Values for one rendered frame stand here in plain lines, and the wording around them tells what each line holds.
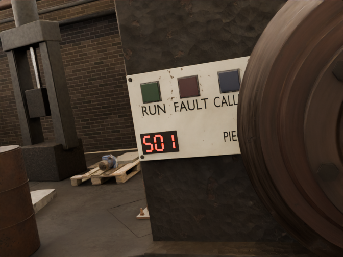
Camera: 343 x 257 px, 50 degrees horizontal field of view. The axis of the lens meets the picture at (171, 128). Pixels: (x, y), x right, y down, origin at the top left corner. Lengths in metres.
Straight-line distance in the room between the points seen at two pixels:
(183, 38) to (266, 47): 0.23
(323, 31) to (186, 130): 0.33
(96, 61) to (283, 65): 7.23
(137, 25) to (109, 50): 6.78
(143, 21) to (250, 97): 0.31
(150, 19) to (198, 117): 0.22
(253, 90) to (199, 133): 0.20
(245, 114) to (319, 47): 0.14
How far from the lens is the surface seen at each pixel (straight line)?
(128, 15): 0.79
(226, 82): 0.69
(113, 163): 5.28
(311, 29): 0.54
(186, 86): 0.71
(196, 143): 0.72
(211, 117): 0.71
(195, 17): 0.74
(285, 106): 0.52
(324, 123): 0.47
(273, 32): 0.56
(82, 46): 7.86
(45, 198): 4.71
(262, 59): 0.55
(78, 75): 7.92
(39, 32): 5.85
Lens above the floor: 1.21
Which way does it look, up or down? 7 degrees down
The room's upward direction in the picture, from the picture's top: 8 degrees counter-clockwise
